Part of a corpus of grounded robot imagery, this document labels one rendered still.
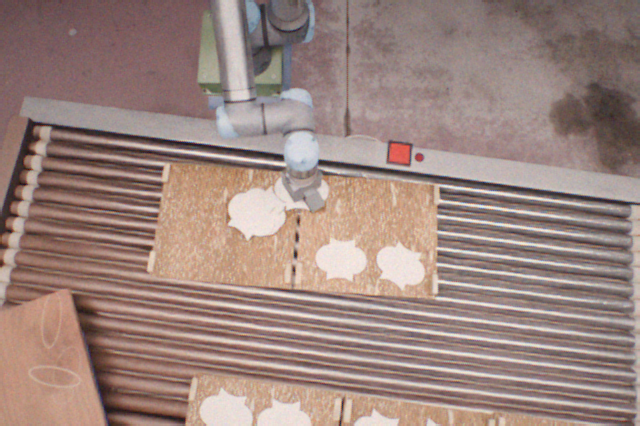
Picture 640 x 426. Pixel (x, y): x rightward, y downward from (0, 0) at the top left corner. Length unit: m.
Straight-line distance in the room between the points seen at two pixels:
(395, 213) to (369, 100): 1.27
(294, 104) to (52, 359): 0.90
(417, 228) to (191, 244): 0.67
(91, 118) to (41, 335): 0.68
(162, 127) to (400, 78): 1.50
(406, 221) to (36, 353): 1.07
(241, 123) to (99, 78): 1.86
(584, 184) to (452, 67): 1.33
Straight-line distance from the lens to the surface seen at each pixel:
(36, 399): 1.53
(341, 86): 2.75
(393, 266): 1.50
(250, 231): 1.47
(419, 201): 1.57
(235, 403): 1.48
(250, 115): 1.17
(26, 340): 1.54
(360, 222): 1.52
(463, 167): 1.67
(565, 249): 1.71
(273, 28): 1.51
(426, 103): 2.78
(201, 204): 1.56
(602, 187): 1.83
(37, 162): 1.78
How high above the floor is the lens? 2.41
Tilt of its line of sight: 75 degrees down
